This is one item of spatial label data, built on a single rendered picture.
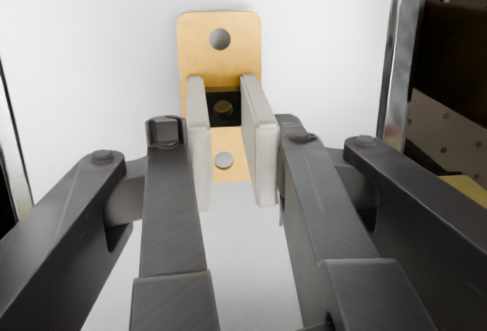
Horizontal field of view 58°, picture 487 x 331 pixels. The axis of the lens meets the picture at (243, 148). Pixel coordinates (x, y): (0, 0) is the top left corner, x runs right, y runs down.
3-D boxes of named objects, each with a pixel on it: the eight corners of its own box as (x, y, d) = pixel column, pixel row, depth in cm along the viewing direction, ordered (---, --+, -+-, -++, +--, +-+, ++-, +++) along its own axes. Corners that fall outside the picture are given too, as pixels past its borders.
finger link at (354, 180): (288, 169, 12) (390, 164, 13) (264, 113, 17) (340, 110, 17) (286, 215, 13) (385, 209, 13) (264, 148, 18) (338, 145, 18)
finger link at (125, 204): (192, 222, 13) (86, 230, 12) (190, 153, 17) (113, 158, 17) (189, 176, 12) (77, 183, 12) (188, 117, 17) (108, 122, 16)
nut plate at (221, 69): (175, 11, 19) (174, 15, 18) (261, 10, 20) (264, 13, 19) (187, 181, 23) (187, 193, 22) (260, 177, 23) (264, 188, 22)
